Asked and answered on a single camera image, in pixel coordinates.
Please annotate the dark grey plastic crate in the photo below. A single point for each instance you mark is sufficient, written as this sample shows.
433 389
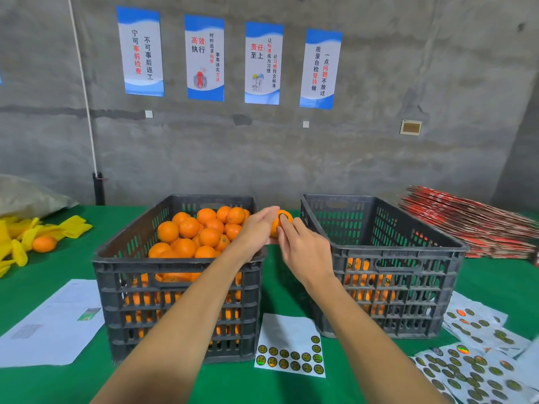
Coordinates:
400 256
126 290

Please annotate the grey woven sack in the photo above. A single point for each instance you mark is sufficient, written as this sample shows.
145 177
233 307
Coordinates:
29 197

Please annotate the white printed paper sheet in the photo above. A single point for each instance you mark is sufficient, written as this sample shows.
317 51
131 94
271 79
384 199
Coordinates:
54 328

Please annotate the heap of labelled oranges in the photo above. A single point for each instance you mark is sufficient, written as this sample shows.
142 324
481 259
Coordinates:
370 286

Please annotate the person's left thumb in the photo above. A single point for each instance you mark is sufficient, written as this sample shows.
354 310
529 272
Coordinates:
268 211

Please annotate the pile of yellow foam nets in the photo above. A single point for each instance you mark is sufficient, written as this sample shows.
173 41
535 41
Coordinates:
25 235

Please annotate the orange with round sticker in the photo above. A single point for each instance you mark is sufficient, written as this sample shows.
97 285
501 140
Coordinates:
278 225

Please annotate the person's left forearm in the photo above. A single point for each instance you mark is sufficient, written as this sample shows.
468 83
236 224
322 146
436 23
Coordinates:
181 328

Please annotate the pile of oranges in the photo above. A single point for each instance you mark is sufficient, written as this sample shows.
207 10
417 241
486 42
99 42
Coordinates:
189 235

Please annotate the blue white wall poster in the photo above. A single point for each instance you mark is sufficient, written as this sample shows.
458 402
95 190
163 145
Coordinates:
263 65
141 52
204 58
320 71

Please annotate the person's left hand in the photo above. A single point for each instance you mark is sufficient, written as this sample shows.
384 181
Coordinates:
252 233

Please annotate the person's right forearm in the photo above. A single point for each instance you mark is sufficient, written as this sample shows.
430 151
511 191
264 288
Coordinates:
362 336

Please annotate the white pipe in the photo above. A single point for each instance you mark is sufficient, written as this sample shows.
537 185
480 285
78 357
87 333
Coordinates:
83 88

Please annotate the loose single orange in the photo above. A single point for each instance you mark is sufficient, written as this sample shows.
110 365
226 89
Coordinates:
44 244

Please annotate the white sheet of round stickers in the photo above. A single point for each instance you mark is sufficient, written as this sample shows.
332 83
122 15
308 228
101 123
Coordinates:
476 374
471 319
505 338
286 336

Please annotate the beige wall box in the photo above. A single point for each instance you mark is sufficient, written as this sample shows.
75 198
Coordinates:
411 127

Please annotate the person's right thumb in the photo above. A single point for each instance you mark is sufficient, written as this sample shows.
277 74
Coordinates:
281 241

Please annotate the person's right hand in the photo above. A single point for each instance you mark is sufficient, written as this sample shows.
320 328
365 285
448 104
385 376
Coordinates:
307 256

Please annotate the black pipe base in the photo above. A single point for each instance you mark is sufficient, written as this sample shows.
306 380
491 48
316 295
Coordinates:
99 189

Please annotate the green table cloth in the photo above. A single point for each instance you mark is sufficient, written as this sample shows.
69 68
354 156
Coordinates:
63 265

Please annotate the stack of red flat cartons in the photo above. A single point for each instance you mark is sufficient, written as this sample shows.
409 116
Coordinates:
476 227

